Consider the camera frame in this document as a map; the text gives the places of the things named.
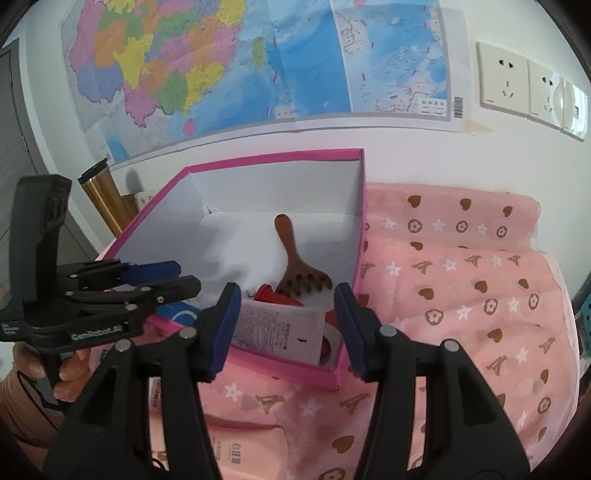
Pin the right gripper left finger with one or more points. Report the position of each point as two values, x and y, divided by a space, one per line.
106 433

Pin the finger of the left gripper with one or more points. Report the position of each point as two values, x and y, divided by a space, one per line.
114 273
112 301

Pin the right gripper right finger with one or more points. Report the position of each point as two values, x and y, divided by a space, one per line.
435 416

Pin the red plastic handle tool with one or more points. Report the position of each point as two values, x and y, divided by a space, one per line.
266 295

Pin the pink lotion tube white cap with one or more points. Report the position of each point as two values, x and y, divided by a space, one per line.
245 452

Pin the brown wooden comb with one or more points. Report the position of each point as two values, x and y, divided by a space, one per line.
299 277

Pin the blue white medicine box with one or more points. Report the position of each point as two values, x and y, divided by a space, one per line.
178 313

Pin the white tape roll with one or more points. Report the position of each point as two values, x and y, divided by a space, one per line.
330 345

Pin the white pink printed tube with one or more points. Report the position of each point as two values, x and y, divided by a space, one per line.
290 332

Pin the gold thermos cup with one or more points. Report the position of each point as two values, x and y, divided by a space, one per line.
115 209

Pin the pink cardboard box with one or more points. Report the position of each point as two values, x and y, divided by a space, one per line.
216 220

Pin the pink patterned cloth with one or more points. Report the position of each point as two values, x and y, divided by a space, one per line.
436 263

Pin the white door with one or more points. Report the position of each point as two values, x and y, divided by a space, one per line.
19 152

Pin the blue plastic shelf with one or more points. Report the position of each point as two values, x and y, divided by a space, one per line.
582 320

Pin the colourful wall map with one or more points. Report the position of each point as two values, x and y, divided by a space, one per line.
151 75

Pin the white wall sockets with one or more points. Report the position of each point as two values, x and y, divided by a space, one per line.
513 84

